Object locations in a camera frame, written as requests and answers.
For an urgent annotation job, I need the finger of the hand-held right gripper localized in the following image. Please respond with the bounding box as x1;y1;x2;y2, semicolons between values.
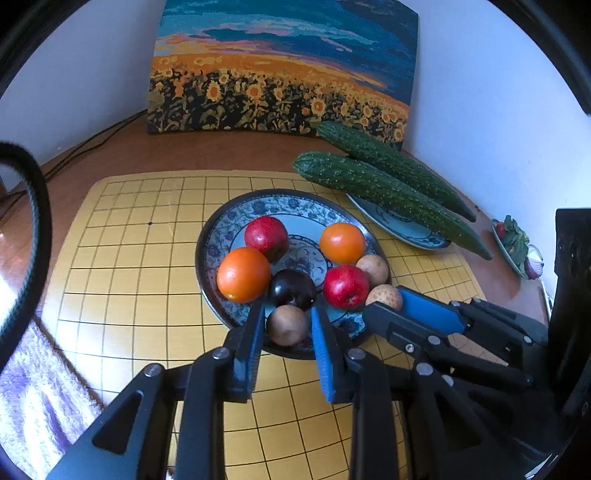
398;286;548;347
362;302;532;388

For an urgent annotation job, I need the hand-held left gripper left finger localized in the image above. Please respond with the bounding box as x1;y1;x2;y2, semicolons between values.
46;300;267;480

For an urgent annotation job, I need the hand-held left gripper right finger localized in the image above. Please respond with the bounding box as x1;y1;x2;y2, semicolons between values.
310;305;522;480

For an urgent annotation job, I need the small brown round fruit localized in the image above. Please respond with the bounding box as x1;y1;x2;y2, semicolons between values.
365;284;403;310
355;254;389;286
266;305;308;347

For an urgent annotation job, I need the small red apple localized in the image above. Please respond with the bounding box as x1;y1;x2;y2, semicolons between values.
323;265;370;310

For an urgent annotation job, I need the dark purple plum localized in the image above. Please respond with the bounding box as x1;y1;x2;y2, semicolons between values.
269;270;318;311

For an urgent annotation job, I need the large deep orange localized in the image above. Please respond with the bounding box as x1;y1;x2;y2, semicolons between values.
216;247;271;304

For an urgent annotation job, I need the small yellowish orange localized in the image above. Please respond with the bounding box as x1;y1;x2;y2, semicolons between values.
320;223;366;265

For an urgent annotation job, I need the large red apple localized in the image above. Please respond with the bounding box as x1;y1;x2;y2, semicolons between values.
244;216;290;262

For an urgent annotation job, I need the blue patterned round plate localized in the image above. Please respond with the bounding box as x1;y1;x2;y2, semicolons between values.
195;188;392;361

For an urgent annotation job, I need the small plate with salad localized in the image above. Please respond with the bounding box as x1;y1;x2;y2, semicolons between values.
490;215;546;280

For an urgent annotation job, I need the blue rimmed oval plate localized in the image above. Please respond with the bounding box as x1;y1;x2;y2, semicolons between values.
346;191;452;250

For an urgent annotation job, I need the bumpy green cucumber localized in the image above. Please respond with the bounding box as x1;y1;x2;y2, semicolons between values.
293;151;494;260
316;121;477;222

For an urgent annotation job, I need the yellow grid game board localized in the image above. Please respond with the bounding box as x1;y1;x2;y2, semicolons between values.
34;170;488;480

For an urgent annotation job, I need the purple fluffy towel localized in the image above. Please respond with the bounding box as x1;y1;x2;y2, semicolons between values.
0;277;105;472

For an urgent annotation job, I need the sunflower field painting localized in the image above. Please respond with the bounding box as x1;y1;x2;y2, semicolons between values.
147;0;419;151

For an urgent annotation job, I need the thick black cable loop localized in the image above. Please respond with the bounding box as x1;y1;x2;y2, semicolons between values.
0;141;52;370

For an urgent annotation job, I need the thin black cable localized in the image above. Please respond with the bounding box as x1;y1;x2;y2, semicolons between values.
41;110;148;172
0;115;148;201

